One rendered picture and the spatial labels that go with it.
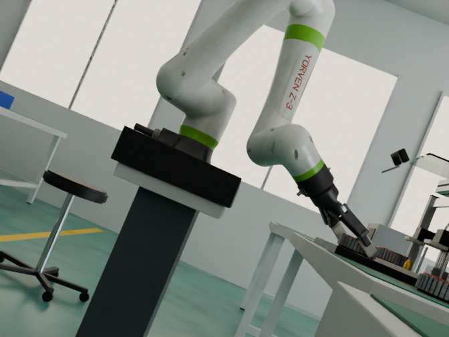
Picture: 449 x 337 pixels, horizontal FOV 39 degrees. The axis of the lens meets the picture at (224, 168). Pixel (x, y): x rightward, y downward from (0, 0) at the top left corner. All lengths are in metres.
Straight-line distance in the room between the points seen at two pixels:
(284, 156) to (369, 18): 5.35
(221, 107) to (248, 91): 4.74
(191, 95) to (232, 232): 4.76
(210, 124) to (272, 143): 0.30
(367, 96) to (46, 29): 3.48
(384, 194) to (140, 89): 2.75
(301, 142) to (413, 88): 5.23
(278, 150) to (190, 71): 0.35
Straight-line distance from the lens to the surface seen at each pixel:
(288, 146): 1.58
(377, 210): 6.58
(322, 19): 1.83
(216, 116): 1.87
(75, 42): 7.03
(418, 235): 2.02
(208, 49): 1.75
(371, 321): 0.29
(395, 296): 0.80
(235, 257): 6.50
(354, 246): 1.72
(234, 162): 6.50
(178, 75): 1.76
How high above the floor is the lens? 0.77
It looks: 2 degrees up
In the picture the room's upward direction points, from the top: 23 degrees clockwise
